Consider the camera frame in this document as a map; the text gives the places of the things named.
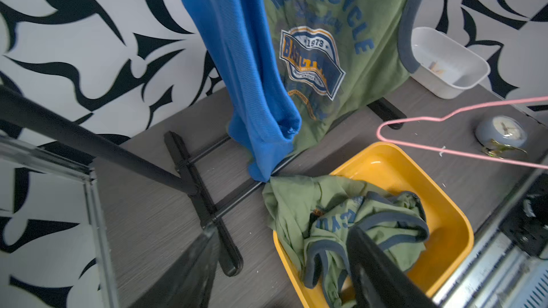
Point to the dark green printed tank top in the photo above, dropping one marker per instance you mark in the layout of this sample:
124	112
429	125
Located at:
337	56

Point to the blue tank top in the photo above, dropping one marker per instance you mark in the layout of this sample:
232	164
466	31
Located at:
265	119

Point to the beige wooden clothespin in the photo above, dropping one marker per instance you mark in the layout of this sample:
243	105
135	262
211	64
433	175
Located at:
436	69

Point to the yellow plastic tray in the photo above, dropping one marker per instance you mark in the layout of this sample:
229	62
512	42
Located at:
451	236

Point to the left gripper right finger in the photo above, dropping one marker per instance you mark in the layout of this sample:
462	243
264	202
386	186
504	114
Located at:
376	280

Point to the small round alarm clock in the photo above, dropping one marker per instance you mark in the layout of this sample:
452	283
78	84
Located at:
501	137

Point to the light green tank top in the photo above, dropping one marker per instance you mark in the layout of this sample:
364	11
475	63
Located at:
313	217

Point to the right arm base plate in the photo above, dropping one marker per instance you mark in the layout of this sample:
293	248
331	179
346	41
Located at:
526	223

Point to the white plastic bin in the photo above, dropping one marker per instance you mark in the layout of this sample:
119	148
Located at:
464	69

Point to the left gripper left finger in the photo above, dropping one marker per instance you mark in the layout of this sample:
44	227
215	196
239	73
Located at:
189	281

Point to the black clothes rack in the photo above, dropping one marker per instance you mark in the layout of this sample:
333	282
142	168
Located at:
20	111

